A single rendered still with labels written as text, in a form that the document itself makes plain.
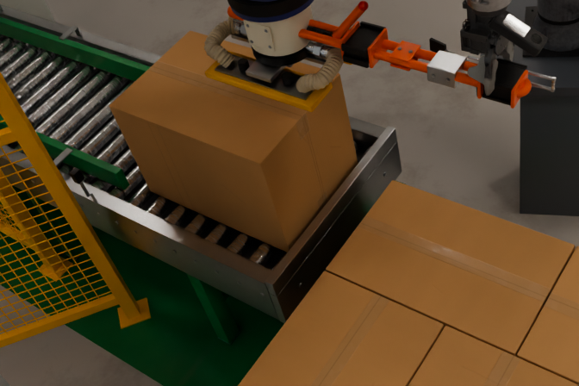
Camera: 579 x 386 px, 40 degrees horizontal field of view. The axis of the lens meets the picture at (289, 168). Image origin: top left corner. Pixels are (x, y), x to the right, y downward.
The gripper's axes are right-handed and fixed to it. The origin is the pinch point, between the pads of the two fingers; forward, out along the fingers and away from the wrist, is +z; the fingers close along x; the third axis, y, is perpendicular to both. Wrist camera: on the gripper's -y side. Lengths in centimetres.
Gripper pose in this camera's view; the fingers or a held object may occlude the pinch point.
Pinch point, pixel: (501, 78)
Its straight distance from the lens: 181.1
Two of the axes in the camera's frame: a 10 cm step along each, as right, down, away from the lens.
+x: -5.7, 6.7, -4.8
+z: 2.0, 6.8, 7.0
